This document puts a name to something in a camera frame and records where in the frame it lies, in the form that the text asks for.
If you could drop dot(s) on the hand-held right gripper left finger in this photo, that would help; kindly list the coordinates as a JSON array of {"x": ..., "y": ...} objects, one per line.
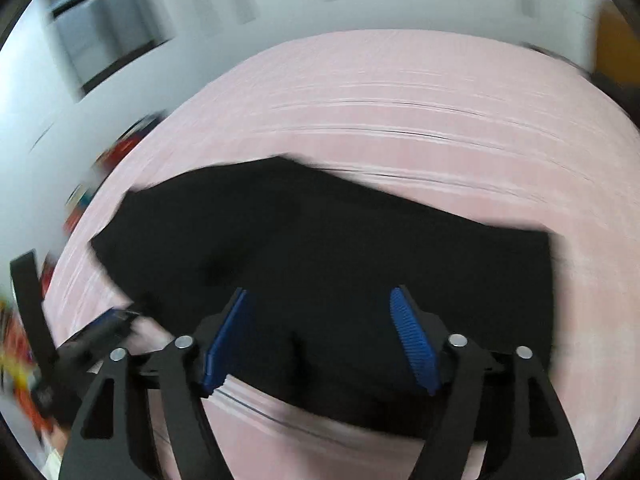
[{"x": 227, "y": 340}]

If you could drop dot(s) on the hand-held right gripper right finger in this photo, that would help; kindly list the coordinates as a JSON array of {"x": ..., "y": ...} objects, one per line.
[{"x": 415, "y": 345}]

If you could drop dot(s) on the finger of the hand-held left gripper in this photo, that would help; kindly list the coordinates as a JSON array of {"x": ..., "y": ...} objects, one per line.
[
  {"x": 100, "y": 332},
  {"x": 31, "y": 300}
]

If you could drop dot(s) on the black pants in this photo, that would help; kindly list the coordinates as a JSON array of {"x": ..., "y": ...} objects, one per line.
[{"x": 325, "y": 240}]

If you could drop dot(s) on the orange and yellow object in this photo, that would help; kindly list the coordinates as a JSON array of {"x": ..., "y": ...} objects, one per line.
[{"x": 20, "y": 370}]

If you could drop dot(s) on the pink plaid bed sheet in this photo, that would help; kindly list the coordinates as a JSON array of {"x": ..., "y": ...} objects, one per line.
[{"x": 400, "y": 110}]

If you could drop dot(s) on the dark framed window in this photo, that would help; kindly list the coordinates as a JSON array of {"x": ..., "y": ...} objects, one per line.
[{"x": 100, "y": 25}]

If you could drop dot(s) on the white wardrobe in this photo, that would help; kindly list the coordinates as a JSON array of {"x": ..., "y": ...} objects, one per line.
[{"x": 375, "y": 10}]

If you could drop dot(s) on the wooden headboard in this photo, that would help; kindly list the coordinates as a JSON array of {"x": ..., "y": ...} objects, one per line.
[{"x": 620, "y": 45}]

